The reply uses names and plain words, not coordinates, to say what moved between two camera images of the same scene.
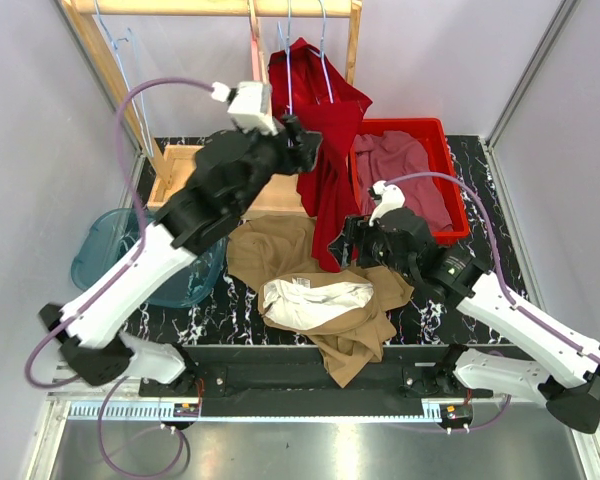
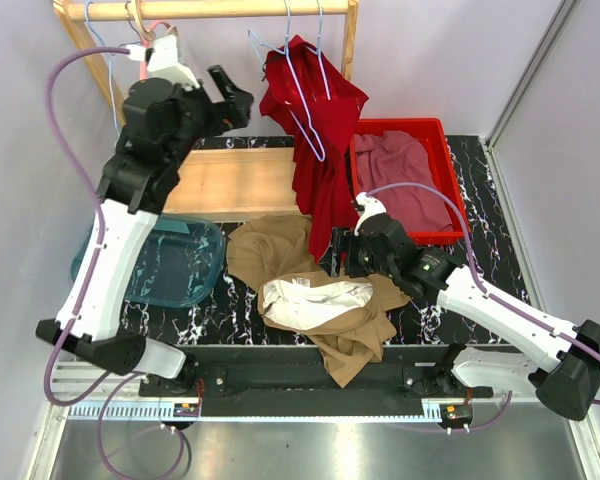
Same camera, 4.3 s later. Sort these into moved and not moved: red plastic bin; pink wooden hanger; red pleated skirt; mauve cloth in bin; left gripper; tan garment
Moved: pink wooden hanger; left gripper
Not moved: mauve cloth in bin; red plastic bin; tan garment; red pleated skirt
